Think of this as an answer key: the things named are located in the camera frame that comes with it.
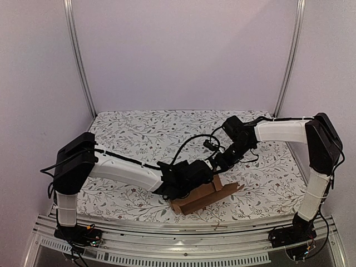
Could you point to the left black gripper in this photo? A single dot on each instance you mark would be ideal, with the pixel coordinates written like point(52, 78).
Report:
point(178, 168)

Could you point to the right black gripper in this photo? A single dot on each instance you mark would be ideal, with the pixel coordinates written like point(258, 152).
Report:
point(222, 160)

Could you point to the brown cardboard paper box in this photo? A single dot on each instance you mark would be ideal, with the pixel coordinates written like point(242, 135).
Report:
point(204, 196)

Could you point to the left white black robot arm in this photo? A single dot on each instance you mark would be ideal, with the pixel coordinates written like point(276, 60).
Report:
point(83, 157)

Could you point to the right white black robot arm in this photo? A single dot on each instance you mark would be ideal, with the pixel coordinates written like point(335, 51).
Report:
point(325, 150)

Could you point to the floral patterned table cloth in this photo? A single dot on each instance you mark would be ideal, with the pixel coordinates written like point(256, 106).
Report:
point(273, 183)

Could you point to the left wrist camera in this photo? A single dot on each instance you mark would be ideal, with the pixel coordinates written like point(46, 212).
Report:
point(213, 165)

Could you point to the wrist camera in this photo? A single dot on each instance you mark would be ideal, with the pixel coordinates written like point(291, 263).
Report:
point(209, 145)
point(213, 165)

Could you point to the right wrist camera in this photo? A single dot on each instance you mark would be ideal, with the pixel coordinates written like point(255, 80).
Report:
point(209, 145)

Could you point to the aluminium front rail base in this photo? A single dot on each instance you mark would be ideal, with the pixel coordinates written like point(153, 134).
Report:
point(138, 243)

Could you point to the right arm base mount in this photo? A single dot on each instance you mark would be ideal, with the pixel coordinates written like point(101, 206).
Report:
point(298, 232)

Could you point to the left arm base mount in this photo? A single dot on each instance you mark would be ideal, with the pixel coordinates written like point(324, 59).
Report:
point(79, 236)

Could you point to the right aluminium frame post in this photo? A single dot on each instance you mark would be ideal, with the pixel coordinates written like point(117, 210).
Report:
point(298, 24)

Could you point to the aluminium frame post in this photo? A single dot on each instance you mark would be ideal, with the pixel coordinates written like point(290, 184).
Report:
point(298, 24)
point(70, 20)

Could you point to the left aluminium frame post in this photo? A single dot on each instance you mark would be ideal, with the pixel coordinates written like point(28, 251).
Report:
point(70, 20)

